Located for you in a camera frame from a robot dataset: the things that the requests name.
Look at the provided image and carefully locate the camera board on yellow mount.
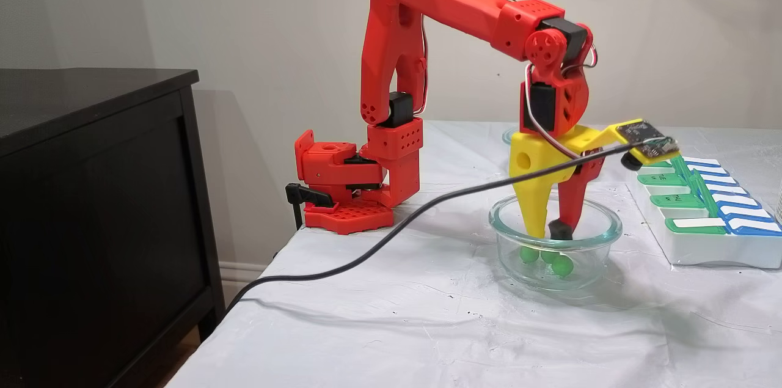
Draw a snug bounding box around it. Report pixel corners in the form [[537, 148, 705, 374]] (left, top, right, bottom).
[[586, 119, 681, 170]]

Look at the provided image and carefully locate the black table clamp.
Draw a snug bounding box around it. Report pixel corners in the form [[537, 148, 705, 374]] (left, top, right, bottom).
[[285, 183, 335, 230]]

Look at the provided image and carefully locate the white tablecloth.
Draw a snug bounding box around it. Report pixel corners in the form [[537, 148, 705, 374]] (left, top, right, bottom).
[[168, 121, 782, 388]]

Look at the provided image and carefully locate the black camera cable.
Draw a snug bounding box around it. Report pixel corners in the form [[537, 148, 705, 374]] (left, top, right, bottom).
[[225, 142, 635, 314]]

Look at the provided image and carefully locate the weekly pill organizer box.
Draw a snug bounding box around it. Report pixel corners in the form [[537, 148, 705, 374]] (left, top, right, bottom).
[[628, 150, 782, 269]]

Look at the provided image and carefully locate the glass bowl for green candies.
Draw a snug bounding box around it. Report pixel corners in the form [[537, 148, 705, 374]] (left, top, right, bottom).
[[489, 194, 623, 291]]

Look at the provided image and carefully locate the black wooden cabinet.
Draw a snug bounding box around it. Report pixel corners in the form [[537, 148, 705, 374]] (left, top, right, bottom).
[[0, 68, 227, 388]]

